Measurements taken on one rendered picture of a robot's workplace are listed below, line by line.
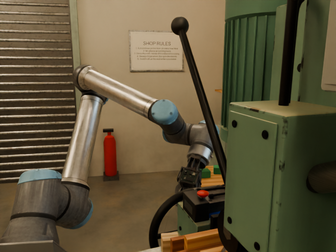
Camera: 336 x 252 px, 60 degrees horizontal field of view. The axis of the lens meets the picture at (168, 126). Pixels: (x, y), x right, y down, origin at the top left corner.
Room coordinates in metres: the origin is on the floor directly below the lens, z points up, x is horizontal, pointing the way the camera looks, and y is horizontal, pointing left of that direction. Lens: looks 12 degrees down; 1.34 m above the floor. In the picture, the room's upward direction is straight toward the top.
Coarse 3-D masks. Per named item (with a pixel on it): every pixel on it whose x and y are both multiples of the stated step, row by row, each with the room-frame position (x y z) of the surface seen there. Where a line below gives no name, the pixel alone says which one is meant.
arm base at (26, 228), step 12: (12, 216) 0.89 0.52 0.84; (24, 216) 0.88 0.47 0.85; (36, 216) 0.89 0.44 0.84; (48, 216) 0.91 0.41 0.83; (12, 228) 0.85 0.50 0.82; (24, 228) 0.84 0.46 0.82; (36, 228) 0.85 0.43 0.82; (48, 228) 0.88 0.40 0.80; (0, 240) 0.83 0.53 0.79; (12, 240) 0.81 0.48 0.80; (24, 240) 0.81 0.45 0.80; (36, 240) 0.82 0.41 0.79
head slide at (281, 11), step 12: (276, 12) 0.43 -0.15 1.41; (300, 12) 0.39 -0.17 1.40; (276, 24) 0.43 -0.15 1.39; (300, 24) 0.39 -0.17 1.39; (276, 36) 0.43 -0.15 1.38; (300, 36) 0.38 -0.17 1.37; (276, 48) 0.43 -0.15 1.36; (300, 48) 0.38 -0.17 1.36; (276, 60) 0.42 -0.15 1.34; (300, 60) 0.38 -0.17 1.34; (276, 72) 0.42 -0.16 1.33; (276, 84) 0.42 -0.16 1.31; (276, 96) 0.42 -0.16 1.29
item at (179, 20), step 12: (180, 24) 0.57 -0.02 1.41; (180, 36) 0.57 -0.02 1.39; (192, 60) 0.53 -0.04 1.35; (192, 72) 0.52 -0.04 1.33; (204, 96) 0.48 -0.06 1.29; (204, 108) 0.47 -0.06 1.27; (216, 132) 0.44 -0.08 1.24; (216, 144) 0.43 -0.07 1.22; (216, 156) 0.42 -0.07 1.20; (228, 240) 0.35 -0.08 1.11
